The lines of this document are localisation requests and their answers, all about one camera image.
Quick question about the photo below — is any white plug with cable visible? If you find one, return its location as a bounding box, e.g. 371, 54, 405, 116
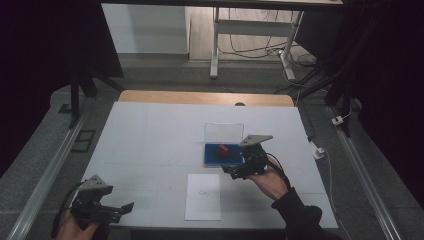
310, 141, 353, 240

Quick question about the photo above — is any blue ink pad case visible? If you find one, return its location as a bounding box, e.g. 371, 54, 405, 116
203, 122, 246, 168

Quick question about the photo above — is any black metal stand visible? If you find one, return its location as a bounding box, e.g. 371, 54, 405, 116
67, 64, 125, 130
298, 0, 384, 138

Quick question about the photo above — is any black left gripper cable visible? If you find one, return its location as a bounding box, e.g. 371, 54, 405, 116
50, 181, 86, 240

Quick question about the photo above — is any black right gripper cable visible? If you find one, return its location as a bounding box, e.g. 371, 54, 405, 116
265, 152, 292, 189

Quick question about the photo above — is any bundle of floor cables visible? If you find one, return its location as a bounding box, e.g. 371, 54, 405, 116
218, 8, 321, 69

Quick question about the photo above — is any black floor frame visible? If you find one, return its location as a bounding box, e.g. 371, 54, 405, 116
70, 129, 97, 154

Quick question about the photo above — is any white desk frame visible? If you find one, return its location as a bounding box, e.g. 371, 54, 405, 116
209, 7, 305, 81

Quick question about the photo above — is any person's left hand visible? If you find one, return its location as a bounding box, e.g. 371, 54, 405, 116
55, 208, 101, 240

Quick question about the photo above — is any white table mat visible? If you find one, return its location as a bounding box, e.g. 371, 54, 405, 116
78, 101, 339, 231

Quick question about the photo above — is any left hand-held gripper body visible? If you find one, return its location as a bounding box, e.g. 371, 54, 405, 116
69, 174, 123, 226

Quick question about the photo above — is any aluminium floor rail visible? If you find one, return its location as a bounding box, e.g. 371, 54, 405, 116
327, 106, 403, 240
6, 108, 90, 240

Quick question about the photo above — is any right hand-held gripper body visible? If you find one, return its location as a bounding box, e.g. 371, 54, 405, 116
229, 134, 274, 181

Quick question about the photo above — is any person's right hand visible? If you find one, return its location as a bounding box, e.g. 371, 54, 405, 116
245, 160, 290, 202

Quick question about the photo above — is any white paper sheet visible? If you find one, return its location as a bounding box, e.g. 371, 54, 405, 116
184, 173, 222, 222

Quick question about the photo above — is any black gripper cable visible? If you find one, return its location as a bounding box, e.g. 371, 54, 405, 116
265, 152, 292, 189
50, 181, 86, 240

